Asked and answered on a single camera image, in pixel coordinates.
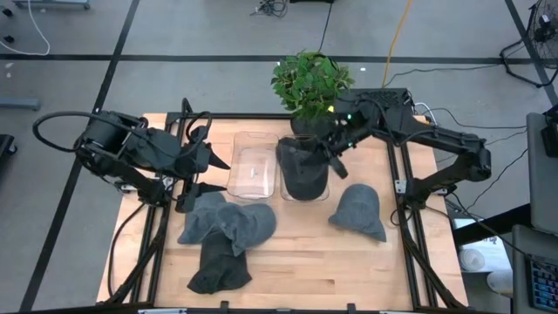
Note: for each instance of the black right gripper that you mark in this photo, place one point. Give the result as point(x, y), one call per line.
point(351, 128)

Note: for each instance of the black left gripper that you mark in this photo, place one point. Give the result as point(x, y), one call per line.
point(194, 152)

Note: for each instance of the dark grey cap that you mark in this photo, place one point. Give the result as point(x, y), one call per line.
point(220, 270)
point(303, 174)

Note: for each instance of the blue-grey cap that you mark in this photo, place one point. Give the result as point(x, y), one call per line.
point(359, 209)
point(253, 224)
point(198, 220)

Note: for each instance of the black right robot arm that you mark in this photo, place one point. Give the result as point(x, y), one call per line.
point(436, 137)

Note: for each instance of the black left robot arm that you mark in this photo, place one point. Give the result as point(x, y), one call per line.
point(131, 148)

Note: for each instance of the clear plastic bin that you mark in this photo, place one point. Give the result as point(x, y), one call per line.
point(283, 198)
point(253, 165)

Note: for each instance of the black perforated box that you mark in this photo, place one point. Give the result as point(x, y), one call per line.
point(385, 95)

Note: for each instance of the green potted plant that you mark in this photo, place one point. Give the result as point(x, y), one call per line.
point(309, 83)

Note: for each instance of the black table clamp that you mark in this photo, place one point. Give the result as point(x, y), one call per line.
point(224, 306)
point(351, 308)

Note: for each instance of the white paper roll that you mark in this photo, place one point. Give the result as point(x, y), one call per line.
point(471, 260)
point(500, 281)

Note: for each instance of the grey floor bar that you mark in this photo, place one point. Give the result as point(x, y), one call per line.
point(19, 104)

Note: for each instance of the grey desk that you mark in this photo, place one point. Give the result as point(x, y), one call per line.
point(542, 187)

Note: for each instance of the black floor object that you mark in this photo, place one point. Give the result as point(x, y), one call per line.
point(5, 146)

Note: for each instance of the grey cabinet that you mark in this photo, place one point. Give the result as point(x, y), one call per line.
point(519, 270)

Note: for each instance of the black desk device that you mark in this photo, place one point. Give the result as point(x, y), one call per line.
point(551, 137)

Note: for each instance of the grey furniture base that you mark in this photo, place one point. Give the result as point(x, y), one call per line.
point(52, 4)

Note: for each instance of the colourful keypad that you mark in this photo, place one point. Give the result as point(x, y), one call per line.
point(545, 285)

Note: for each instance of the black caster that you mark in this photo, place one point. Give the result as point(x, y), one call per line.
point(9, 39)
point(7, 12)

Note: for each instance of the black floor fan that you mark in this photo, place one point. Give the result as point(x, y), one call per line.
point(545, 22)

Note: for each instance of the silver frame bracket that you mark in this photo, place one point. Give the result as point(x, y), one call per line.
point(400, 186)

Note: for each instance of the black aluminium table frame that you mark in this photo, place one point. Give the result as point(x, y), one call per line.
point(244, 116)

